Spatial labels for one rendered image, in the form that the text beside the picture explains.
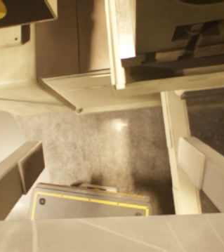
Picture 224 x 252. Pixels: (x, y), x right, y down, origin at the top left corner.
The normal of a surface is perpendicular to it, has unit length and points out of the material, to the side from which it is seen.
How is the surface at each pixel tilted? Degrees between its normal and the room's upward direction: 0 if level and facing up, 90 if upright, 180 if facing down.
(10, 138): 0
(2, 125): 0
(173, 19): 90
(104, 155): 0
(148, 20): 90
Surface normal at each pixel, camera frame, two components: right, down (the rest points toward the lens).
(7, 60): -0.11, -0.14
